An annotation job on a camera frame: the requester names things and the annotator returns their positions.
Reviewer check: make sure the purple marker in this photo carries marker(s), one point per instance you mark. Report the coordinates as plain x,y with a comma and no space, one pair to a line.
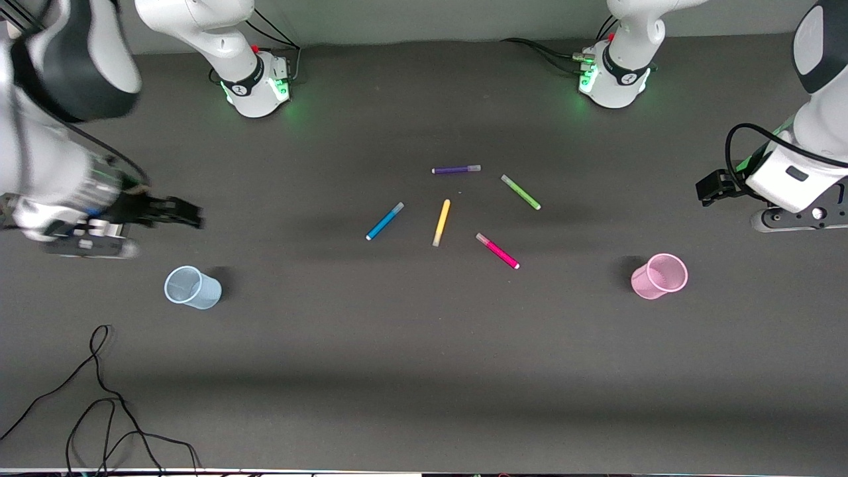
457,169

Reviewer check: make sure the yellow marker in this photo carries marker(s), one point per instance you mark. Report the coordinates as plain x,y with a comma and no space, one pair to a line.
442,222

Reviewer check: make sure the translucent blue plastic cup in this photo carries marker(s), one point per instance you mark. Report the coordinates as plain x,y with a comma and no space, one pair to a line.
199,295

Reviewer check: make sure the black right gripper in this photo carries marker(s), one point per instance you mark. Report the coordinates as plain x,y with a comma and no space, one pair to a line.
136,209

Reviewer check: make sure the translucent pink plastic cup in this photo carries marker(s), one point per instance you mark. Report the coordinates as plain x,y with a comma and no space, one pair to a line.
646,281

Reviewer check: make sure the blue marker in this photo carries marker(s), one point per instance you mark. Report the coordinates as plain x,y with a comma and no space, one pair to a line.
383,223

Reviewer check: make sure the green marker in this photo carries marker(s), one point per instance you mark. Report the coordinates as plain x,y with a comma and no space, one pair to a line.
521,192

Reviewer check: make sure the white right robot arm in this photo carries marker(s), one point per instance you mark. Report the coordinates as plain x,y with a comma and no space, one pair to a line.
232,40

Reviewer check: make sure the pink marker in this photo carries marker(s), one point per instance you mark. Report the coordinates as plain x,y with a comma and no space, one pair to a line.
498,252

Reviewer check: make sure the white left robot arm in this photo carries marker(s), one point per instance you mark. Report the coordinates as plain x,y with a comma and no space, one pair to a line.
623,66

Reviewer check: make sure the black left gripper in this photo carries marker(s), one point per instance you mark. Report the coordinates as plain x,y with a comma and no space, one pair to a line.
716,185

